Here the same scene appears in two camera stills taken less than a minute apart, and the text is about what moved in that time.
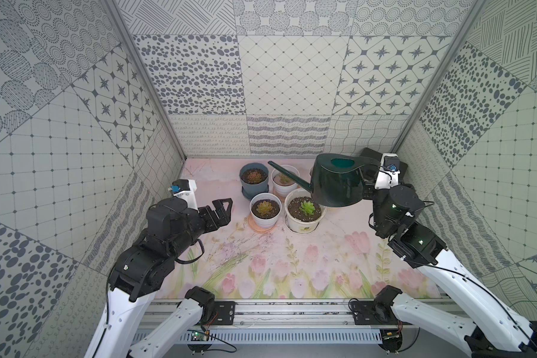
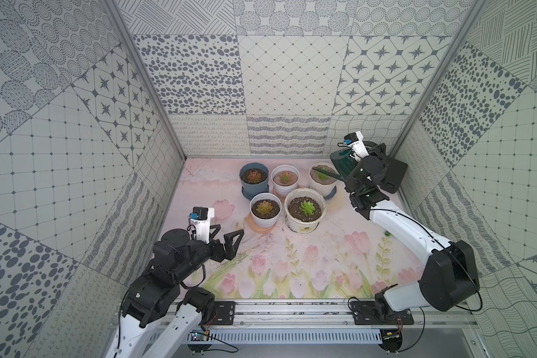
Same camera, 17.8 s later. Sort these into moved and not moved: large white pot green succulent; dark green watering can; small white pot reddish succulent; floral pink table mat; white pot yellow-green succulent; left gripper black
Moved: left gripper black; dark green watering can
Not moved: small white pot reddish succulent; large white pot green succulent; floral pink table mat; white pot yellow-green succulent
